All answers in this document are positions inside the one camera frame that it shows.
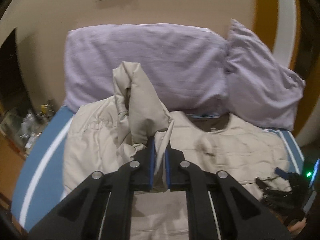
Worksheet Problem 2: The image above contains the large lavender pillow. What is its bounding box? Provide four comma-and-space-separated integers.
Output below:
64, 23, 228, 115

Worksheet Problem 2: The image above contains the small lavender pillow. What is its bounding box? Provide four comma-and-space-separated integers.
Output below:
225, 20, 305, 131

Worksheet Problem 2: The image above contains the beige puffer jacket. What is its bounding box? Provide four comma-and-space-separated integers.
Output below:
63, 62, 289, 239

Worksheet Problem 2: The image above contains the blue white striped bedsheet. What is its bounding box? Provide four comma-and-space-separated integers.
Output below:
11, 107, 304, 239

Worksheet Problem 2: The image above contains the cluttered glass side table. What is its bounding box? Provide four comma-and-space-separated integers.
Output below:
1, 100, 56, 159

